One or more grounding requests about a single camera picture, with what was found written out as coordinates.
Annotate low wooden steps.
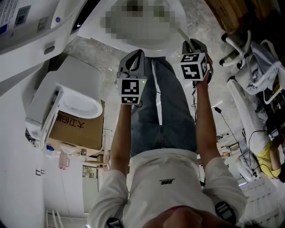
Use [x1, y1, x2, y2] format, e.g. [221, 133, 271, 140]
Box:
[204, 0, 281, 34]

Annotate person's right forearm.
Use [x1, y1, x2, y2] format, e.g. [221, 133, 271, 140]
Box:
[192, 80, 220, 172]

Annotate person's white shirt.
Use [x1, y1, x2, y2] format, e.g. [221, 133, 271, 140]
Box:
[88, 148, 248, 228]

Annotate pale green toilet brush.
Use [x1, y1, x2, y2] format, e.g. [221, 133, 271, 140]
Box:
[177, 26, 195, 49]

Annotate white plastic device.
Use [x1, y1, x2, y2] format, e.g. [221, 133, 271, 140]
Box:
[236, 153, 261, 182]

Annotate grey garment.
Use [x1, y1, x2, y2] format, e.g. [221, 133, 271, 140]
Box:
[244, 42, 282, 94]

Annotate small white toilet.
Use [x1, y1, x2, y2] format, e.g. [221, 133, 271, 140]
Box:
[24, 55, 105, 150]

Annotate white smart toilet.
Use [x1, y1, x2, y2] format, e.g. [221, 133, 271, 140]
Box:
[0, 0, 189, 96]

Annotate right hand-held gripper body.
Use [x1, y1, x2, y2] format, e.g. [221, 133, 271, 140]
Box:
[179, 52, 214, 85]

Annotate black arm strap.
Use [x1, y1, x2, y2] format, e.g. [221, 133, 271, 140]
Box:
[106, 217, 124, 228]
[215, 201, 237, 224]

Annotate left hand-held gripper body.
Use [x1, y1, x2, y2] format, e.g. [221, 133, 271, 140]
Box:
[115, 71, 148, 105]

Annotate person's left forearm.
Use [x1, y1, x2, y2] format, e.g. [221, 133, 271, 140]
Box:
[110, 103, 134, 176]

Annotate white office chair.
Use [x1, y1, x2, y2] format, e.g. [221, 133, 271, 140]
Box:
[219, 30, 285, 105]

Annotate brown cardboard box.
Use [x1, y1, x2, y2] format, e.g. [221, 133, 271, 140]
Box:
[48, 100, 106, 150]

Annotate black cable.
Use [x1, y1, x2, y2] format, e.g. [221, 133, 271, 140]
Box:
[211, 106, 281, 179]

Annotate person's blue jeans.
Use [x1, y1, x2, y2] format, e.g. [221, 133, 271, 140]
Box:
[130, 57, 198, 156]

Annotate pink cup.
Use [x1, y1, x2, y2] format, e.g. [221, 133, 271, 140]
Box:
[58, 153, 70, 170]

